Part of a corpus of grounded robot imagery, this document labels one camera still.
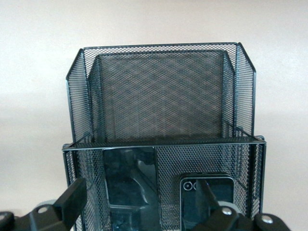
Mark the black flip phone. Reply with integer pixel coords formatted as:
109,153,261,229
179,174,235,231

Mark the black mesh two-tier organizer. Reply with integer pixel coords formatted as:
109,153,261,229
62,42,268,231

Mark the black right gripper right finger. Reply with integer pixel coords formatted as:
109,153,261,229
192,180,289,231

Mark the black slab smartphone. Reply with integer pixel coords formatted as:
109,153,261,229
103,147,161,231

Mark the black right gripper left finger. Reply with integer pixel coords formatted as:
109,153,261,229
0,178,87,231

